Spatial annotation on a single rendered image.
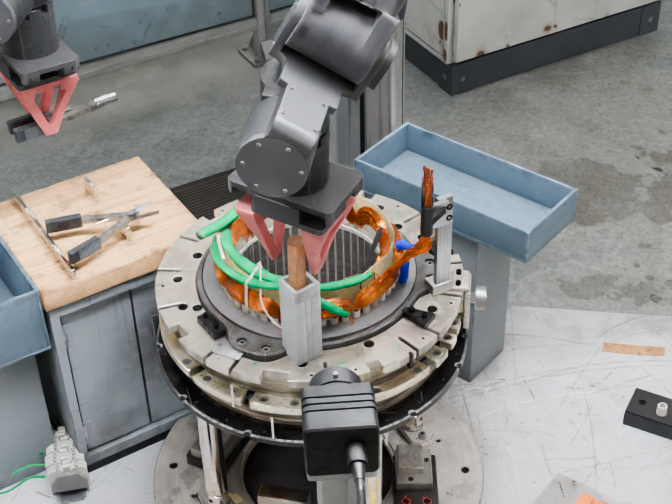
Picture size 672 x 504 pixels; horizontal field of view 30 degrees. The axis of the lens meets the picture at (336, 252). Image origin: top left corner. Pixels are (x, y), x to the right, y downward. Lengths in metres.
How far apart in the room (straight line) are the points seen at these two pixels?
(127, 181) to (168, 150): 2.02
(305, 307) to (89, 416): 0.44
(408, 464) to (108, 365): 0.36
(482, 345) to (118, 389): 0.46
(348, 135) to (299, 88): 0.77
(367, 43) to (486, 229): 0.52
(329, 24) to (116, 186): 0.61
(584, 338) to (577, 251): 1.44
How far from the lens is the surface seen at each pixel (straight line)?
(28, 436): 1.53
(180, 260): 1.34
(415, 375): 1.24
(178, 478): 1.51
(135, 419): 1.55
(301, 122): 0.94
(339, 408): 0.73
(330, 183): 1.07
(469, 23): 3.64
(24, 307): 1.38
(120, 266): 1.39
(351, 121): 1.72
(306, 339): 1.18
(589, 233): 3.21
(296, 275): 1.14
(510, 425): 1.59
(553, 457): 1.56
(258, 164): 0.96
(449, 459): 1.51
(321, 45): 0.97
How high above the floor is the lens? 1.91
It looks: 38 degrees down
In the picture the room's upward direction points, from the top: 2 degrees counter-clockwise
